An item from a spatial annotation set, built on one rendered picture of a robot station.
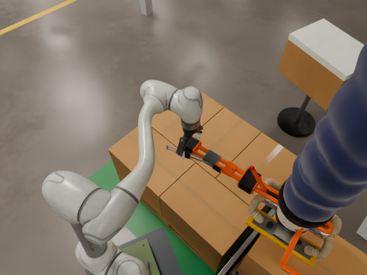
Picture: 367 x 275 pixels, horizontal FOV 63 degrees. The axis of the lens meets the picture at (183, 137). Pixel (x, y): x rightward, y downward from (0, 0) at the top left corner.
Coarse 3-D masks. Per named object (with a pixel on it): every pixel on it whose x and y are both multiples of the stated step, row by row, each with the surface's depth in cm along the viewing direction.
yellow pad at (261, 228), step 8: (264, 216) 144; (248, 224) 143; (256, 224) 142; (264, 224) 142; (272, 224) 139; (264, 232) 140; (272, 232) 139; (272, 240) 138; (280, 240) 137; (304, 240) 137; (296, 248) 135; (320, 248) 136; (296, 256) 135; (304, 256) 133; (312, 256) 134; (312, 264) 132
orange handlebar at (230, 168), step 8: (224, 160) 149; (224, 168) 146; (232, 168) 145; (232, 176) 144; (264, 184) 141; (264, 192) 139; (272, 192) 140; (272, 200) 137; (328, 224) 130; (296, 232) 128; (328, 232) 128; (296, 240) 126; (288, 248) 124; (288, 256) 122; (280, 264) 121; (288, 272) 119; (296, 272) 119
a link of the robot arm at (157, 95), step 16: (144, 96) 129; (160, 96) 124; (144, 112) 122; (160, 112) 129; (144, 128) 117; (144, 144) 113; (144, 160) 108; (128, 176) 104; (144, 176) 105; (128, 192) 99
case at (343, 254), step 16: (320, 240) 158; (336, 240) 158; (256, 256) 154; (272, 256) 154; (336, 256) 153; (352, 256) 153; (240, 272) 183; (256, 272) 162; (272, 272) 149; (304, 272) 149; (320, 272) 149; (336, 272) 149; (352, 272) 149
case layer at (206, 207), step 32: (160, 128) 252; (224, 128) 252; (128, 160) 234; (160, 160) 234; (192, 160) 234; (256, 160) 233; (288, 160) 233; (160, 192) 218; (192, 192) 218; (224, 192) 218; (256, 192) 218; (192, 224) 205; (224, 224) 204; (224, 256) 208
